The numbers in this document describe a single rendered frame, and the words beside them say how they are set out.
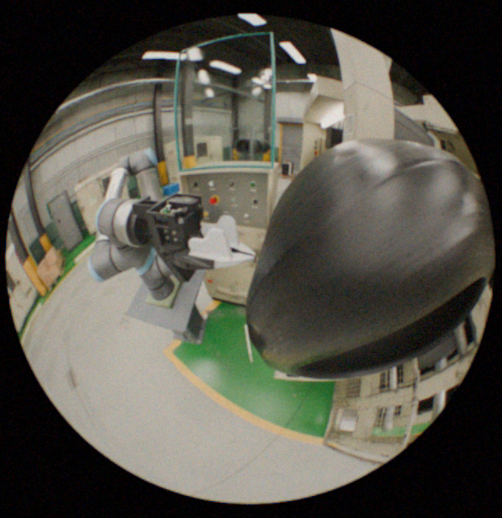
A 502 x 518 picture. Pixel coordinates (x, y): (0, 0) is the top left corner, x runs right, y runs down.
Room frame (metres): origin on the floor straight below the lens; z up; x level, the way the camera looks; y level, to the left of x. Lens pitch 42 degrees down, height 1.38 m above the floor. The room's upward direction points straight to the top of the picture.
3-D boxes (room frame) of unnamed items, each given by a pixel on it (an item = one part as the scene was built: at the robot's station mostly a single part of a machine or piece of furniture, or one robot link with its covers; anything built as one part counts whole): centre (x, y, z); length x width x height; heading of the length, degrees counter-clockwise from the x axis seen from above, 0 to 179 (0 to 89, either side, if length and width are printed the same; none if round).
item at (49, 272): (0.88, 5.64, 0.37); 1.23 x 0.84 x 0.74; 56
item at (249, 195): (1.00, 0.12, 0.63); 0.56 x 0.41 x 1.27; 76
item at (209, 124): (0.84, 0.16, 1.75); 0.55 x 0.02 x 0.95; 76
